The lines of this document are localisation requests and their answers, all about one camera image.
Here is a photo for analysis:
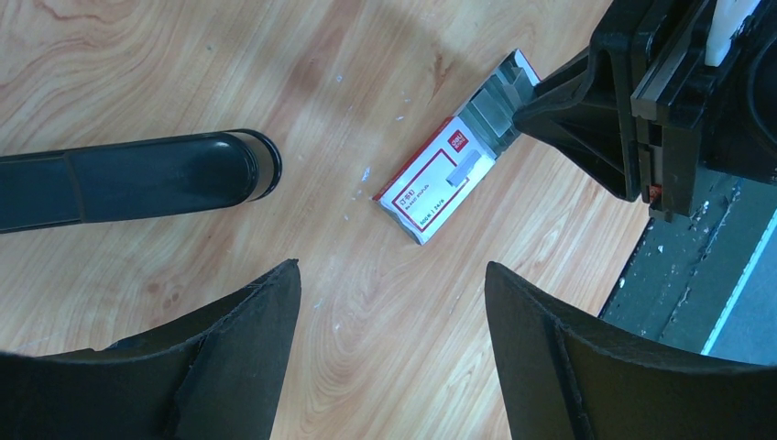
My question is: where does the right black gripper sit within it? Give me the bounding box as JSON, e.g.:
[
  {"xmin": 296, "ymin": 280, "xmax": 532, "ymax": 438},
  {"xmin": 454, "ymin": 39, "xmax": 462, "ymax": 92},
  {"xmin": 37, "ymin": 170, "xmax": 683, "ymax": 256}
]
[{"xmin": 513, "ymin": 1, "xmax": 776, "ymax": 216}]

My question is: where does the red white staple box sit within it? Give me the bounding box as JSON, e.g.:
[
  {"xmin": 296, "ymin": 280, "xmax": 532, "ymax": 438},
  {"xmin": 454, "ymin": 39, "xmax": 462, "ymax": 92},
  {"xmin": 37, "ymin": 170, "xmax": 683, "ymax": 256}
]
[{"xmin": 373, "ymin": 49, "xmax": 540, "ymax": 246}]

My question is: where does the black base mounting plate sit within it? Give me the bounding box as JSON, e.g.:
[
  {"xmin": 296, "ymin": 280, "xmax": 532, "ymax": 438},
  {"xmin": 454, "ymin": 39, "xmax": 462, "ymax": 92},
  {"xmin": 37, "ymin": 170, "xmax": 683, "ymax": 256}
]
[{"xmin": 599, "ymin": 171, "xmax": 776, "ymax": 353}]

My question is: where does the black stapler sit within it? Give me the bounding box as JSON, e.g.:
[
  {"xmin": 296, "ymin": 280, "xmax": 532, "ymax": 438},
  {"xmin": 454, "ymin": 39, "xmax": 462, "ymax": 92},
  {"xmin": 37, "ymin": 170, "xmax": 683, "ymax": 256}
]
[{"xmin": 1, "ymin": 128, "xmax": 282, "ymax": 234}]

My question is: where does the aluminium frame rail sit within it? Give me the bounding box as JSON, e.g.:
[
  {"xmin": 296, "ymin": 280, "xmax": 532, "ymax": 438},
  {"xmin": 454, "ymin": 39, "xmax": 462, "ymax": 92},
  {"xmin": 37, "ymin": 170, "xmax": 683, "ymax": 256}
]
[{"xmin": 701, "ymin": 218, "xmax": 776, "ymax": 366}]

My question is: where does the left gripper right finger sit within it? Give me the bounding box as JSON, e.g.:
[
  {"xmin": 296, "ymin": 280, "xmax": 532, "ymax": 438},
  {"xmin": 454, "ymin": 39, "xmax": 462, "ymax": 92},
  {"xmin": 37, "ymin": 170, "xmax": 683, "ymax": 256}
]
[{"xmin": 484, "ymin": 262, "xmax": 776, "ymax": 439}]

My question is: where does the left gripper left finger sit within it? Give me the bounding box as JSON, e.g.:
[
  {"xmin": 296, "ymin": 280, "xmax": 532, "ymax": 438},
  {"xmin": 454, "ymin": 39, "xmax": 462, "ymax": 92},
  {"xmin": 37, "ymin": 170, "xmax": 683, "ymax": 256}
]
[{"xmin": 1, "ymin": 259, "xmax": 301, "ymax": 439}]

